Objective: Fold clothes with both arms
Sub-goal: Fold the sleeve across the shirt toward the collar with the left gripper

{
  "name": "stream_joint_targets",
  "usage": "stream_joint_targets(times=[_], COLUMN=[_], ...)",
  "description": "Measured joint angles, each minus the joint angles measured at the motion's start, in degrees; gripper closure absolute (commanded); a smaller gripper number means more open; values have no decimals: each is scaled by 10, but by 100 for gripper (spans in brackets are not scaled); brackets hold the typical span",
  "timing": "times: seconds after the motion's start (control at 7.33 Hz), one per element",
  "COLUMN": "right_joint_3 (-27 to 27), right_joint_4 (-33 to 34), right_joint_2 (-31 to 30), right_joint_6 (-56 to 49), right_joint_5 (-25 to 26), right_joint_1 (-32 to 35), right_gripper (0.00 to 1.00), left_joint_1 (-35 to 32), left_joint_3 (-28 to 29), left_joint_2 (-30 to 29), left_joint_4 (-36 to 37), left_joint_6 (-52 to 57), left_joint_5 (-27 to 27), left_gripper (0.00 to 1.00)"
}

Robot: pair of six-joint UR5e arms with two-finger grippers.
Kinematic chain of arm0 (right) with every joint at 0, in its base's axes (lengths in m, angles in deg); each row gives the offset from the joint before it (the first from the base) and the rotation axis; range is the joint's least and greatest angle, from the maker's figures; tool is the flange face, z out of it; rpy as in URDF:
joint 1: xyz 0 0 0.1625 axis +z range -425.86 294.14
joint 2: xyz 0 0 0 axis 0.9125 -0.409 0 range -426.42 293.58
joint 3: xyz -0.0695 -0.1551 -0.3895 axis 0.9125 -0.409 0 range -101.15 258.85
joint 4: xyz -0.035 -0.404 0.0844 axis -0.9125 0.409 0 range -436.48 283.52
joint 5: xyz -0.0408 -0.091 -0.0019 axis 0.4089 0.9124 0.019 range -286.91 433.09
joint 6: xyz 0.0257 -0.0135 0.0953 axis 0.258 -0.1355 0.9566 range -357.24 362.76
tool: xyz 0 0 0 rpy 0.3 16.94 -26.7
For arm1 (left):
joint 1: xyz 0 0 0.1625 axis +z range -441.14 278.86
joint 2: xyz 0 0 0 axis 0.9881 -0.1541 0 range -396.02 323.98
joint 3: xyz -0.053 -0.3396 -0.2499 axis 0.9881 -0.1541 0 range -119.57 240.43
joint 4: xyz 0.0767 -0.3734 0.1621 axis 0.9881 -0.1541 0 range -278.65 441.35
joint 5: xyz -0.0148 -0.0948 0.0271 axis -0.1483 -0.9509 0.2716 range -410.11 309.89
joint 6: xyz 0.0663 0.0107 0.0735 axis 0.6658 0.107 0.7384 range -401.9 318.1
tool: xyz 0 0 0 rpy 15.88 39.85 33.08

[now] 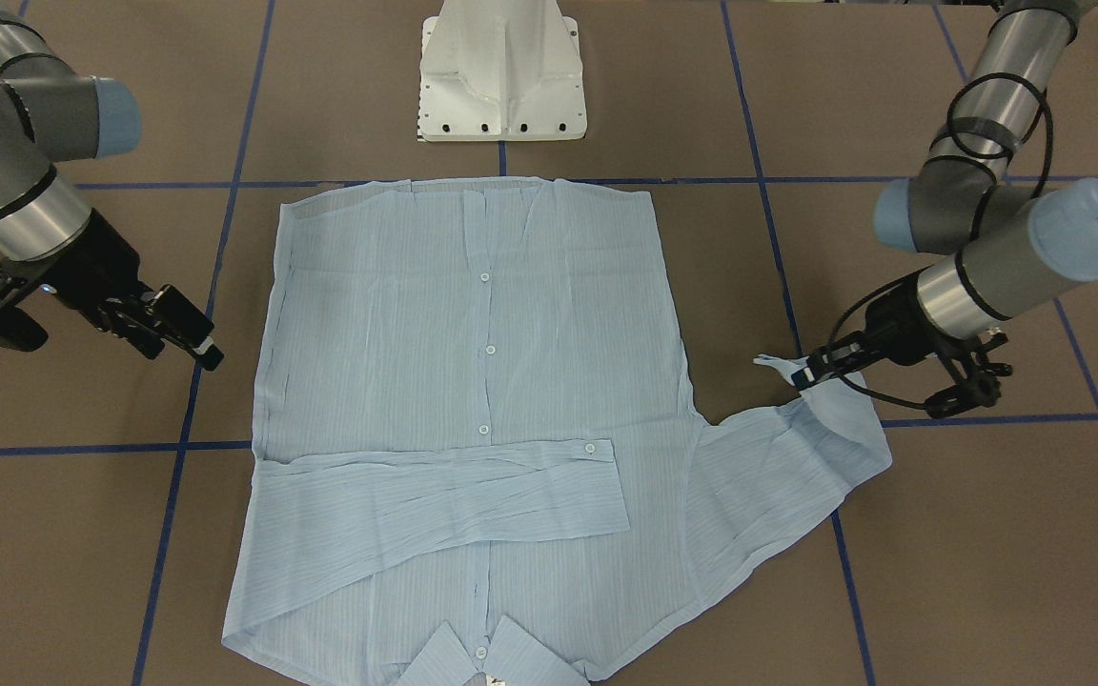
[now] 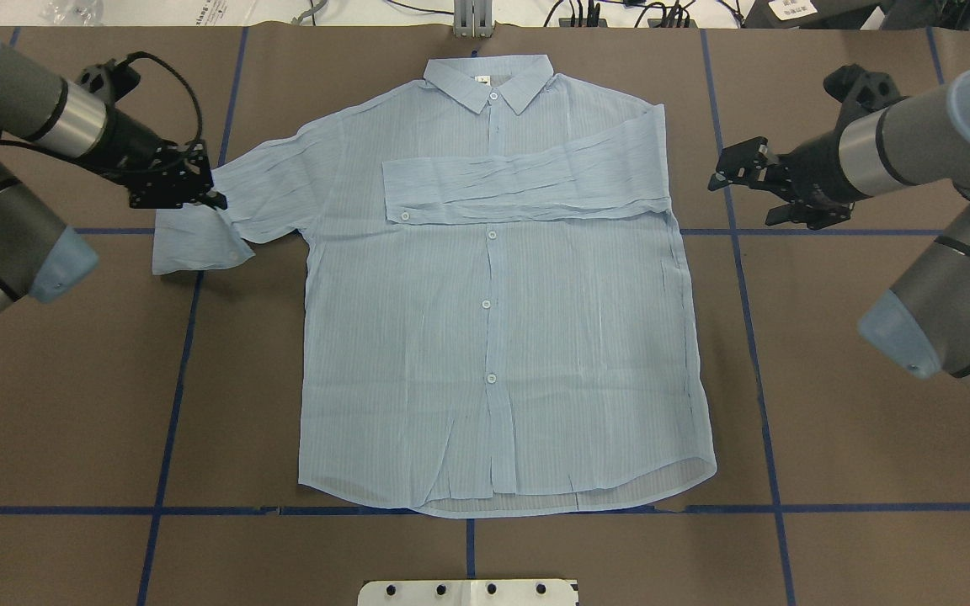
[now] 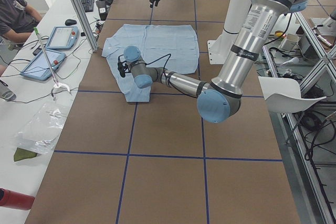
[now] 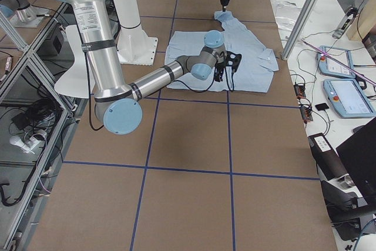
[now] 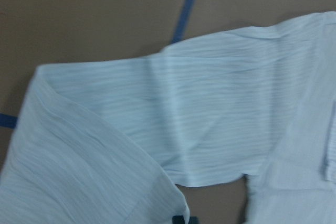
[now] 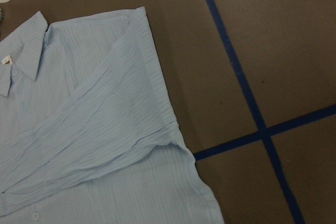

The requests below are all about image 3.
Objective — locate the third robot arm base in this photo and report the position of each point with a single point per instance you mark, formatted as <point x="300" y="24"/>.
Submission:
<point x="324" y="27"/>

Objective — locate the near blue teach pendant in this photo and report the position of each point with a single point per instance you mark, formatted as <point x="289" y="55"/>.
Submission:
<point x="38" y="68"/>

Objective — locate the seated person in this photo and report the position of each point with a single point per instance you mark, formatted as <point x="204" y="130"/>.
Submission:
<point x="18" y="20"/>

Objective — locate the red metal bottle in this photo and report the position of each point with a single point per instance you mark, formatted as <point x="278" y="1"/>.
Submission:
<point x="15" y="200"/>

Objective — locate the light blue button-up shirt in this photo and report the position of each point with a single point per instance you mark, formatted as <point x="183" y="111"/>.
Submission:
<point x="175" y="47"/>

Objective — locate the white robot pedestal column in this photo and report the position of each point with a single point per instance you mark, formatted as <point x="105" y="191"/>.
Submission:
<point x="218" y="49"/>

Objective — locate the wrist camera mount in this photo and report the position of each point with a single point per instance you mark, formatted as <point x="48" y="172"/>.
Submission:
<point x="123" y="67"/>

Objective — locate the aluminium frame post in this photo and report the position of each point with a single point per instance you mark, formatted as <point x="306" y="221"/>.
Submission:
<point x="77" y="5"/>

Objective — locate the clear plastic bag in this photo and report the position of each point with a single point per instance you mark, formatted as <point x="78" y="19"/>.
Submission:
<point x="40" y="134"/>

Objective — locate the white curved chair shell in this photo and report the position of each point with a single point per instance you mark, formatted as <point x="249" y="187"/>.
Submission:
<point x="282" y="95"/>

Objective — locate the black computer mouse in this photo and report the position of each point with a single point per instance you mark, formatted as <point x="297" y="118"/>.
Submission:
<point x="70" y="22"/>

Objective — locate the blue teach pendant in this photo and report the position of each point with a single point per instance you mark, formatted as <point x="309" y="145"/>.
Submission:
<point x="62" y="38"/>
<point x="38" y="68"/>

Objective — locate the long reach grabber stick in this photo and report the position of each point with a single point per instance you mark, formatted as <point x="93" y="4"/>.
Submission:
<point x="57" y="85"/>

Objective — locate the far blue teach pendant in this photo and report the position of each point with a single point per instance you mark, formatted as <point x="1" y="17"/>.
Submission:
<point x="62" y="38"/>

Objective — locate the green folded cloth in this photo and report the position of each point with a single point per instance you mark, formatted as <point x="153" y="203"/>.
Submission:
<point x="22" y="154"/>

